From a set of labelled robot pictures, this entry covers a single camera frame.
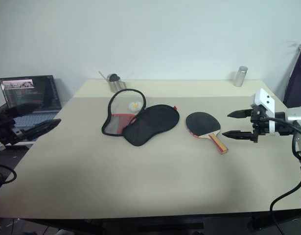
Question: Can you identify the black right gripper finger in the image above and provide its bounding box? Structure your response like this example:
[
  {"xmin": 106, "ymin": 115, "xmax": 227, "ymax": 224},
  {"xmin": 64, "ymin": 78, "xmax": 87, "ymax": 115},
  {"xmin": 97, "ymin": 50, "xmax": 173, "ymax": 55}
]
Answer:
[
  {"xmin": 227, "ymin": 109, "xmax": 253, "ymax": 119},
  {"xmin": 222, "ymin": 130, "xmax": 254, "ymax": 141}
]

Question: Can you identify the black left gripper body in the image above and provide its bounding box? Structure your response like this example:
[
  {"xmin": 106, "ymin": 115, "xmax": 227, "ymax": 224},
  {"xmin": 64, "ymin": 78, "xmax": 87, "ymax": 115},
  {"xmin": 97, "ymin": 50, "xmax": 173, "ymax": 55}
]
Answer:
[{"xmin": 0, "ymin": 105, "xmax": 20, "ymax": 147}]

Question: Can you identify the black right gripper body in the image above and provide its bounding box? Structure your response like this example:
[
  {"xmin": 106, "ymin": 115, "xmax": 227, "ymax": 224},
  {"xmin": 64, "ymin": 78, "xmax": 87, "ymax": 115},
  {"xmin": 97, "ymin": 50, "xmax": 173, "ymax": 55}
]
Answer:
[{"xmin": 249, "ymin": 104, "xmax": 271, "ymax": 144}]

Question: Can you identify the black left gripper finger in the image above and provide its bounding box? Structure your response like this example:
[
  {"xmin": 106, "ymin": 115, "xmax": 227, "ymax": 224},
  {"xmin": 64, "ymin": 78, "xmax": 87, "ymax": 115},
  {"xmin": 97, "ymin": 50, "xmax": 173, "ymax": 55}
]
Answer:
[
  {"xmin": 4, "ymin": 102, "xmax": 45, "ymax": 118},
  {"xmin": 21, "ymin": 118, "xmax": 62, "ymax": 141}
]

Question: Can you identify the black rubber table tennis paddle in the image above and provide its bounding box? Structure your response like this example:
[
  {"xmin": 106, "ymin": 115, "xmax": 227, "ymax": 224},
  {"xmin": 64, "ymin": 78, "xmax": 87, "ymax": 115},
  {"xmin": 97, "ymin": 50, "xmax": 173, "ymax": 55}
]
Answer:
[{"xmin": 185, "ymin": 112, "xmax": 230, "ymax": 155}]

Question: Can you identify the black red mesh paddle case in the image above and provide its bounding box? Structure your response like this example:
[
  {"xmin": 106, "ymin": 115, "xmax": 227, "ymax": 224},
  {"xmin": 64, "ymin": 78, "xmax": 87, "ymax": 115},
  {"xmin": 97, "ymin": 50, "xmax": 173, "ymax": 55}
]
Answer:
[{"xmin": 101, "ymin": 88, "xmax": 180, "ymax": 147}]

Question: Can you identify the open grey laptop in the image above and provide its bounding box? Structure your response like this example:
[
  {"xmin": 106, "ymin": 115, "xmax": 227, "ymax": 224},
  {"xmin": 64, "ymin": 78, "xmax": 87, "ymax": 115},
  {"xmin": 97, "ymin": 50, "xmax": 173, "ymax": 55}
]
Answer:
[{"xmin": 0, "ymin": 75, "xmax": 63, "ymax": 129}]

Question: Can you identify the metal cylinder cup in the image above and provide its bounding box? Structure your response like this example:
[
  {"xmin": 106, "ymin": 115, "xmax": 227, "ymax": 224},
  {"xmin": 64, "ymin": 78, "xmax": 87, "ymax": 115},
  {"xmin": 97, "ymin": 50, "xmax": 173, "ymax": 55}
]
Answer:
[{"xmin": 232, "ymin": 65, "xmax": 249, "ymax": 88}]

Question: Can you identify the white yellow small ball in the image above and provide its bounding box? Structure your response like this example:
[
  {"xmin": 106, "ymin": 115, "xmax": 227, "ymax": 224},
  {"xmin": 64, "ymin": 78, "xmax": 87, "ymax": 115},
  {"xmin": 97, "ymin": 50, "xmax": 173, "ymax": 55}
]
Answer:
[{"xmin": 128, "ymin": 100, "xmax": 142, "ymax": 113}]

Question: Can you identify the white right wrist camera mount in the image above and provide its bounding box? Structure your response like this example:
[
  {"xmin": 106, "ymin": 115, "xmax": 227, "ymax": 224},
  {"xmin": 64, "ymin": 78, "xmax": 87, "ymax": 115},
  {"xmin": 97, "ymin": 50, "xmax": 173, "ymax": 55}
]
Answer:
[{"xmin": 253, "ymin": 88, "xmax": 276, "ymax": 135}]

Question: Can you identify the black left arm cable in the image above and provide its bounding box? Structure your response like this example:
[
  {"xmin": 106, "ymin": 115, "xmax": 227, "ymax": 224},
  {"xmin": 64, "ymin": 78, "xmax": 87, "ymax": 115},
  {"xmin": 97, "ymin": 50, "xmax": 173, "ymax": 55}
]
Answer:
[{"xmin": 0, "ymin": 163, "xmax": 18, "ymax": 196}]

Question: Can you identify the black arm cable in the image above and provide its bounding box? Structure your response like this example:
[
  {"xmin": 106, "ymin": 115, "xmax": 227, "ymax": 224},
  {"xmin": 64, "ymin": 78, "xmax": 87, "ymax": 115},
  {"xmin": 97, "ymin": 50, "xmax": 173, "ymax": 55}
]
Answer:
[
  {"xmin": 0, "ymin": 163, "xmax": 18, "ymax": 196},
  {"xmin": 260, "ymin": 117, "xmax": 301, "ymax": 235}
]

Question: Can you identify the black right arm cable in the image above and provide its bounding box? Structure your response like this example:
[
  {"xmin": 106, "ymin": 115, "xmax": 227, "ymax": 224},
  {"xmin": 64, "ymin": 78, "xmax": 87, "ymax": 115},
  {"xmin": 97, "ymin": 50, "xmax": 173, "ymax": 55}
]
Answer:
[{"xmin": 260, "ymin": 117, "xmax": 301, "ymax": 235}]

